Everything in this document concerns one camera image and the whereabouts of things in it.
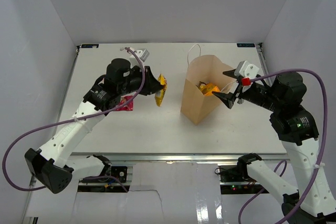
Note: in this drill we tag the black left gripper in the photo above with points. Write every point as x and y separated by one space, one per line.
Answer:
152 85

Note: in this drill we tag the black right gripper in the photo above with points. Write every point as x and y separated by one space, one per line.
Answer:
228 98

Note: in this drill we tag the yellow snack bar wrapper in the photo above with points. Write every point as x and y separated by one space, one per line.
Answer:
159 96

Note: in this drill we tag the large orange gummy bag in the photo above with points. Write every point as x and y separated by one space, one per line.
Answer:
207 89

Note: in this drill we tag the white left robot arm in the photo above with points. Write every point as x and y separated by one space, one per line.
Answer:
50 164

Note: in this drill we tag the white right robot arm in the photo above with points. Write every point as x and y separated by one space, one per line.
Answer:
310 200

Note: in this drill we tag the brown paper bag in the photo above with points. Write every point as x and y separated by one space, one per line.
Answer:
204 68

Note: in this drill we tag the pink red candy packet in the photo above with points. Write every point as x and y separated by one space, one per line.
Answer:
127 107

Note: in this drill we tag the blue label sticker right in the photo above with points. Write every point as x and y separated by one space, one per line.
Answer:
245 45

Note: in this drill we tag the blue label sticker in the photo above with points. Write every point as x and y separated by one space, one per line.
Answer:
89 46
245 45

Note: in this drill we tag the blue label sticker left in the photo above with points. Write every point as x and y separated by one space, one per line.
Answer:
89 46

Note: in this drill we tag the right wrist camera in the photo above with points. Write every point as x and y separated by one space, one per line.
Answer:
246 71

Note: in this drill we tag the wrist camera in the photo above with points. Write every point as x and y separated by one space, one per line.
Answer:
142 54
246 71

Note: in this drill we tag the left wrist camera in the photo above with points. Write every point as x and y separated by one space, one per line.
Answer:
142 54

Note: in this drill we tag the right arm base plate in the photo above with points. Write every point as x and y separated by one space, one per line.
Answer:
233 183

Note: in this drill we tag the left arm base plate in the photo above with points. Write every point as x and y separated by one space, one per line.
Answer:
109 176

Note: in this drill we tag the aluminium table frame rail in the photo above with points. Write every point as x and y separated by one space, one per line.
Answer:
147 157

